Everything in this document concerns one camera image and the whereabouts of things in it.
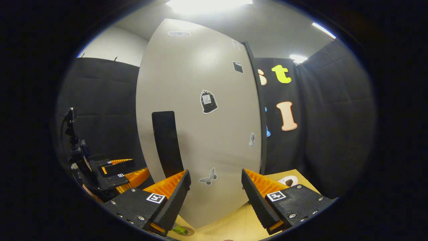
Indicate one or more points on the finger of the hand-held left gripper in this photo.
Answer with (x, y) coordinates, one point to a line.
(112, 181)
(118, 169)

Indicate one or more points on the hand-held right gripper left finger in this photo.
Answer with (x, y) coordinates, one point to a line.
(177, 201)

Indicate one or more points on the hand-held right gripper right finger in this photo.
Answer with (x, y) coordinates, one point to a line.
(257, 201)

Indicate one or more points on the green label bottle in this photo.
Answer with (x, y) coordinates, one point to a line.
(180, 229)

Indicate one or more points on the round cork coaster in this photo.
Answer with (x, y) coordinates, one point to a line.
(191, 231)

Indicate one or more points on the beige cabinet door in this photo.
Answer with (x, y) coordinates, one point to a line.
(217, 144)

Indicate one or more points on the small white toy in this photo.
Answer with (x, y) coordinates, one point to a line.
(284, 180)

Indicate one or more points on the black backdrop cloth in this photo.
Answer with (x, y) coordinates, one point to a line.
(337, 134)
(107, 110)
(277, 150)

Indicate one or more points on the small ceiling light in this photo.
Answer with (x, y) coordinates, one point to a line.
(298, 59)

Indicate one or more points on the long ceiling light strip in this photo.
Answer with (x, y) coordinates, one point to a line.
(323, 30)

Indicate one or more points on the large ceiling light panel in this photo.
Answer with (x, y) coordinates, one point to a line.
(207, 5)

